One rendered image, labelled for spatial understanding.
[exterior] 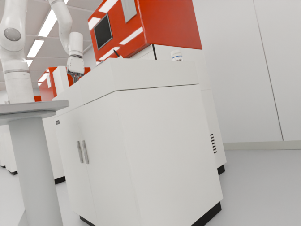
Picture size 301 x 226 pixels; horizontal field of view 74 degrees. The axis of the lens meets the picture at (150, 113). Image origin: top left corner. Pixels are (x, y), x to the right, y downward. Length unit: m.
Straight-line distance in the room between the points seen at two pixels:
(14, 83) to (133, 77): 0.64
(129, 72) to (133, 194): 0.54
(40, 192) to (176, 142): 0.75
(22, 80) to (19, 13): 0.37
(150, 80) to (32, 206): 0.87
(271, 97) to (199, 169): 1.69
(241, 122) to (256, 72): 0.66
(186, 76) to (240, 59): 1.66
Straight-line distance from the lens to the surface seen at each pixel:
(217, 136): 2.07
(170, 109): 1.08
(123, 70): 0.94
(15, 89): 1.26
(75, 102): 1.30
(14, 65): 1.29
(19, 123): 1.22
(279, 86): 2.68
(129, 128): 0.89
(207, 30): 3.12
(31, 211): 1.28
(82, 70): 1.39
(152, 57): 1.62
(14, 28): 1.31
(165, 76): 1.11
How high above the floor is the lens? 0.68
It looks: 1 degrees up
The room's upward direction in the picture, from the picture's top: 12 degrees counter-clockwise
